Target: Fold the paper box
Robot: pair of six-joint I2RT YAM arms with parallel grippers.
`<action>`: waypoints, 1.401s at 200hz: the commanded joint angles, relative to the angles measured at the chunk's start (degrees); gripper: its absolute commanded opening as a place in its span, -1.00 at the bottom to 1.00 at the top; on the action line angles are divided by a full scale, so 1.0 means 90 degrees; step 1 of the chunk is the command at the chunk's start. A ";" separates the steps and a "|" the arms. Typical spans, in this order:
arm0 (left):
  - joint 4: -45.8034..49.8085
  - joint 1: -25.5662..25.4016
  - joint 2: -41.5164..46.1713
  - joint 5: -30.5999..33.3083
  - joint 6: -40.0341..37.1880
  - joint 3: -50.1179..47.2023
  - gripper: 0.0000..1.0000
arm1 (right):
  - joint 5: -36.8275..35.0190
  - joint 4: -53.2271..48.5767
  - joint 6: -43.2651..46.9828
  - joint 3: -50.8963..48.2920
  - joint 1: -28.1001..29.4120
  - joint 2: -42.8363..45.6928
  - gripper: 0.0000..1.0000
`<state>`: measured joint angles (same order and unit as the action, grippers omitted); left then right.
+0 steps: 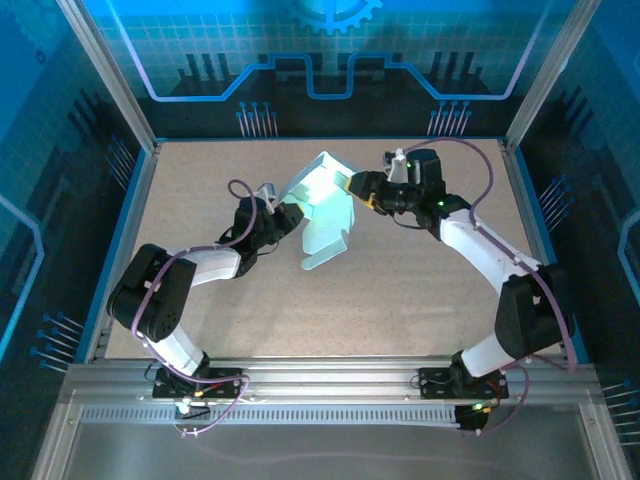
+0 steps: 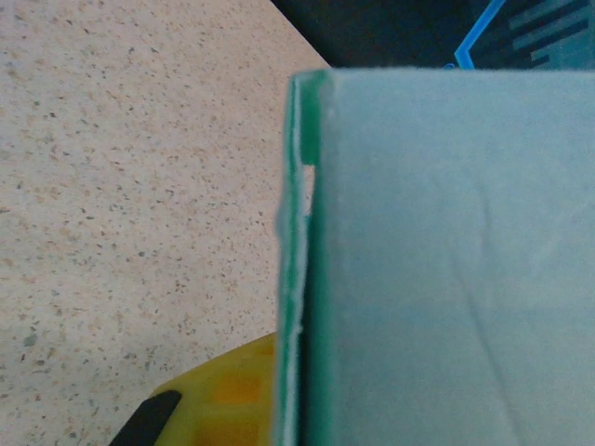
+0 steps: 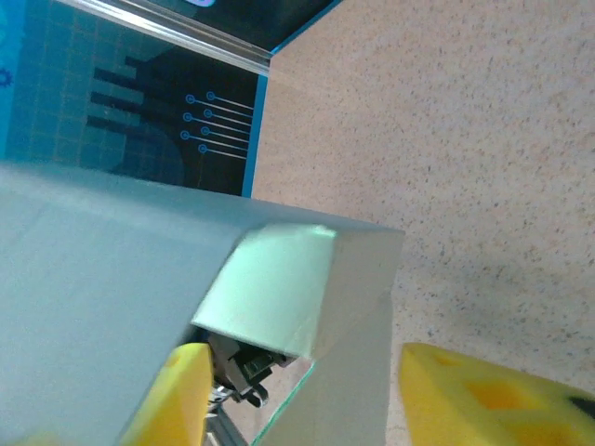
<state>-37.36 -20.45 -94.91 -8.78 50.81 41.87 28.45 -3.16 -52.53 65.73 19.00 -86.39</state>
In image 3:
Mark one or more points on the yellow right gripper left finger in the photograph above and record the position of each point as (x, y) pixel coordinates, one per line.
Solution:
(172, 399)

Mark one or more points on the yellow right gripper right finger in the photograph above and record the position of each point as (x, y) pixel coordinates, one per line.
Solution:
(465, 409)

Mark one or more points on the light teal paper box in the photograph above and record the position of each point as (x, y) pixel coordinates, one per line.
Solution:
(93, 279)

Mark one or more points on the blue table edge trim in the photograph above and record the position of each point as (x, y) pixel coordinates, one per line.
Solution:
(257, 130)
(304, 25)

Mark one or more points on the blue printed circuit wall panel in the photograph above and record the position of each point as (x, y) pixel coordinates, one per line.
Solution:
(70, 116)

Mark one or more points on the aluminium frame post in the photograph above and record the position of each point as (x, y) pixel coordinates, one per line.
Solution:
(186, 35)

